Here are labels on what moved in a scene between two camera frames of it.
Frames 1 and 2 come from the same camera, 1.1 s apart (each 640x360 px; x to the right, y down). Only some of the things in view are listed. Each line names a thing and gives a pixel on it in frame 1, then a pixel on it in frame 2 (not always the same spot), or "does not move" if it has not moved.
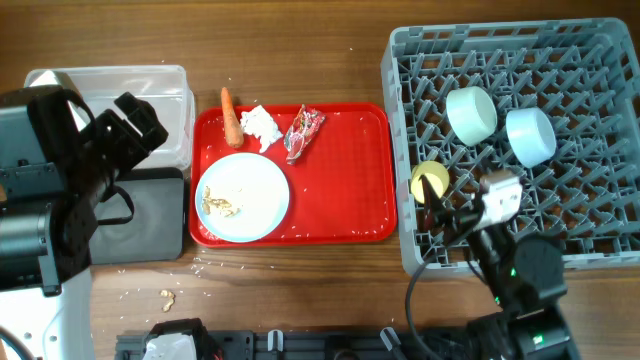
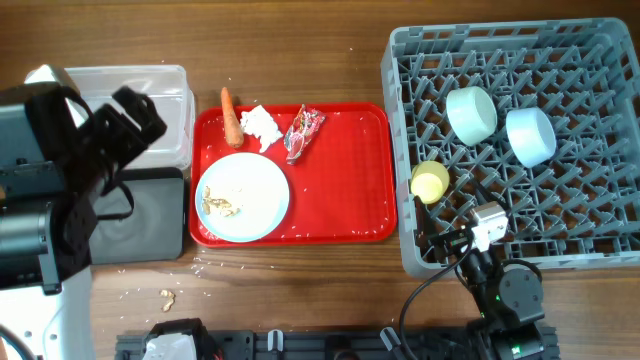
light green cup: (472, 114) does not move
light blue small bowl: (531, 136) does not move
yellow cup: (437, 175) does not move
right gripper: (461, 220) → (448, 239)
